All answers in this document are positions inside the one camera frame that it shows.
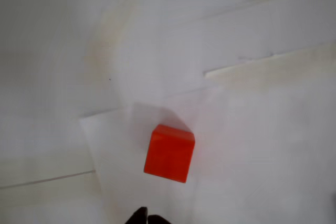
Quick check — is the red cube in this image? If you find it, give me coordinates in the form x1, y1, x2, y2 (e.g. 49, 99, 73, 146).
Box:
143, 123, 196, 184

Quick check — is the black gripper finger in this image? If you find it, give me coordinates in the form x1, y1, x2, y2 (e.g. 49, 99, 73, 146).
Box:
148, 215, 172, 224
125, 206, 149, 224

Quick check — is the large white paper sheet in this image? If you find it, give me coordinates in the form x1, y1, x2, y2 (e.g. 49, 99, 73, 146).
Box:
115, 0, 336, 109

